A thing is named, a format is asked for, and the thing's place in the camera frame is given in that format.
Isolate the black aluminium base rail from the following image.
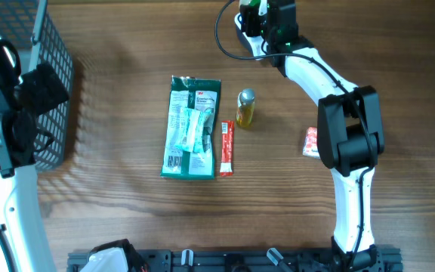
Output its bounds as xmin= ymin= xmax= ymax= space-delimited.
xmin=66 ymin=247 xmax=404 ymax=272

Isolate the dark grey plastic basket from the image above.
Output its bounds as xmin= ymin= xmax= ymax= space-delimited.
xmin=0 ymin=1 xmax=74 ymax=178

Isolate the green 3M gloves packet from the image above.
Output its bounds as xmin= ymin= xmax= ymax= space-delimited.
xmin=161 ymin=76 xmax=221 ymax=180

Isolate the white barcode scanner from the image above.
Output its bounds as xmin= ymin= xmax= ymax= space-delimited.
xmin=234 ymin=13 xmax=265 ymax=60

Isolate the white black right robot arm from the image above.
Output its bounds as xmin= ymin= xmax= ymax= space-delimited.
xmin=235 ymin=1 xmax=385 ymax=271

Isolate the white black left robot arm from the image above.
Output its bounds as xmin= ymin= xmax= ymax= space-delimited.
xmin=0 ymin=36 xmax=69 ymax=271

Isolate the red white tissue pack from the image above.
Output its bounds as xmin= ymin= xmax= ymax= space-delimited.
xmin=303 ymin=127 xmax=319 ymax=159

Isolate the yellow Vim liquid bottle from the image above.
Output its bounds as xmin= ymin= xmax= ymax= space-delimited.
xmin=236 ymin=88 xmax=255 ymax=127

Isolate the green lid plastic jar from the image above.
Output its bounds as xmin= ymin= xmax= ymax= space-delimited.
xmin=239 ymin=0 xmax=261 ymax=7

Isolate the red sachet stick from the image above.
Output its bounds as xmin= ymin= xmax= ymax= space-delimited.
xmin=220 ymin=120 xmax=234 ymax=177

